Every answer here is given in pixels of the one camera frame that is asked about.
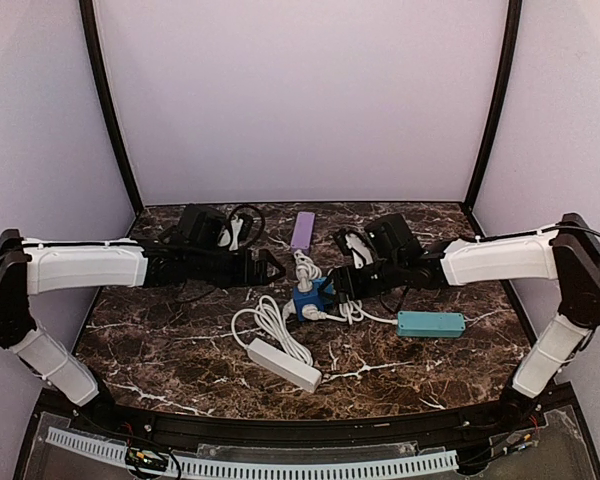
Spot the dark blue cube socket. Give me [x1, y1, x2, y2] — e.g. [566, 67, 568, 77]
[292, 277, 335, 322]

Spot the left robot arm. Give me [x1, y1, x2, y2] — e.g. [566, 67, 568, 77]
[0, 229, 286, 407]

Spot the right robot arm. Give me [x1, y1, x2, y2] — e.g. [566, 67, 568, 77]
[319, 213, 600, 399]

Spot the purple power strip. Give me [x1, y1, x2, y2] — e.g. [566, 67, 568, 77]
[290, 212, 315, 254]

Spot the teal power strip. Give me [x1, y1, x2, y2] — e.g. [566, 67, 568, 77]
[396, 311, 466, 338]

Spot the white power strip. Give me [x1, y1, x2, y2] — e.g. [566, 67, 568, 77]
[246, 339, 322, 393]

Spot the left circuit board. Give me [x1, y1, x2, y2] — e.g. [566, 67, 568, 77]
[124, 447, 169, 472]

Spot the teal strip white cable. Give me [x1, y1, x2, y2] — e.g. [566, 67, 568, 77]
[304, 297, 400, 326]

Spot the purple strip white cable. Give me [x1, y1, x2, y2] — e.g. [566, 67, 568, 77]
[291, 248, 321, 293]

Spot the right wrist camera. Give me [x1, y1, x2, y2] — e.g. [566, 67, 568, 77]
[364, 213, 424, 264]

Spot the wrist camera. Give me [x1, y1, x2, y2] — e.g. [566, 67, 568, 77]
[364, 213, 424, 264]
[177, 204, 226, 249]

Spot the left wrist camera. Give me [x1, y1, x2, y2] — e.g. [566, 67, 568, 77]
[177, 204, 226, 249]

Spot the black front rail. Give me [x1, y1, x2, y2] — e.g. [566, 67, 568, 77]
[88, 403, 505, 450]

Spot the white slotted cable duct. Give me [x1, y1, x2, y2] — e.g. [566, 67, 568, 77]
[45, 427, 458, 479]

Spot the left black frame post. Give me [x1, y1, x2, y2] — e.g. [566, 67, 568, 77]
[78, 0, 144, 216]

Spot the black frame post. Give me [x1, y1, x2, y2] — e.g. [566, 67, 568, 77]
[463, 0, 523, 212]
[78, 0, 144, 216]

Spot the right black frame post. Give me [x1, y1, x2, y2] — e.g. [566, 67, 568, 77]
[463, 0, 523, 212]

